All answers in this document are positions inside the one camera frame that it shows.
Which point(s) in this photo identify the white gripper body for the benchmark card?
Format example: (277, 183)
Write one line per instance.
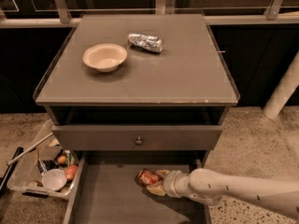
(170, 183)

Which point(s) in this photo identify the red coke can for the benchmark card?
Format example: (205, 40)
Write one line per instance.
(147, 177)

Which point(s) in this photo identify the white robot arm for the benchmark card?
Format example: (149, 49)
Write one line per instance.
(256, 162)

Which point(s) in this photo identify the round metal drawer knob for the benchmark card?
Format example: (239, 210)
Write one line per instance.
(139, 141)

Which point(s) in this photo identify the grey open middle drawer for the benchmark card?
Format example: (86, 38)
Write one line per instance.
(107, 190)

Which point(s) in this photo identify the grey drawer cabinet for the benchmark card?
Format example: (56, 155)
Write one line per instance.
(187, 84)

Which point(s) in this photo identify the grey top drawer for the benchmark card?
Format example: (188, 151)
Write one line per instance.
(122, 137)

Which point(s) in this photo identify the red apple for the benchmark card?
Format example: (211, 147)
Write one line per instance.
(70, 172)

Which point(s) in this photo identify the orange fruit in bin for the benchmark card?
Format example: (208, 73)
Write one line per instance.
(62, 159)

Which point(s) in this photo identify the white plastic bowl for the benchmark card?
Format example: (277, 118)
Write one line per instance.
(54, 179)

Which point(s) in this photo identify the clear plastic storage bin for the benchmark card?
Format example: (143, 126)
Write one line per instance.
(26, 177)

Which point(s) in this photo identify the dark snack bag in bin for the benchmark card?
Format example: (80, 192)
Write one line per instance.
(46, 165)

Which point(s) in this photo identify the crumpled silver foil bag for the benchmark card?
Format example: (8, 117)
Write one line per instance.
(148, 42)

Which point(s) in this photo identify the beige paper bowl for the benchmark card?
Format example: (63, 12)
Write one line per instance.
(105, 57)

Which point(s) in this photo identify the metal railing frame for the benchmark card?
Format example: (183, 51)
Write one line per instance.
(44, 13)

